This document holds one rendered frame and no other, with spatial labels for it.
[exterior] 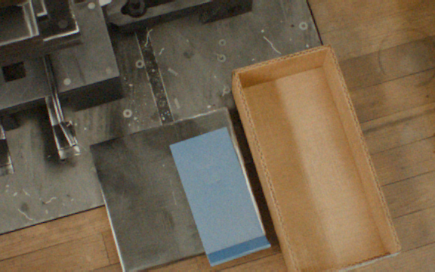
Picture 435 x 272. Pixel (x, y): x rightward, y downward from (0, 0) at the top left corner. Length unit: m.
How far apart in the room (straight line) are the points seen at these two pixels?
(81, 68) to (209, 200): 0.21
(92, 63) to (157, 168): 0.14
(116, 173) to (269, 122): 0.19
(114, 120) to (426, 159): 0.38
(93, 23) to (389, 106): 0.37
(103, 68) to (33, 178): 0.17
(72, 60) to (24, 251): 0.23
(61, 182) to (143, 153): 0.11
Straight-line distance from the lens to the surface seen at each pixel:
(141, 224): 1.09
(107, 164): 1.11
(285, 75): 1.14
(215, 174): 1.09
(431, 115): 1.17
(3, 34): 0.89
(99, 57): 1.08
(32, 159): 1.14
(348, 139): 1.13
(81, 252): 1.11
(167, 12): 1.10
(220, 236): 1.08
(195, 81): 1.15
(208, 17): 1.16
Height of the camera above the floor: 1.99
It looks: 75 degrees down
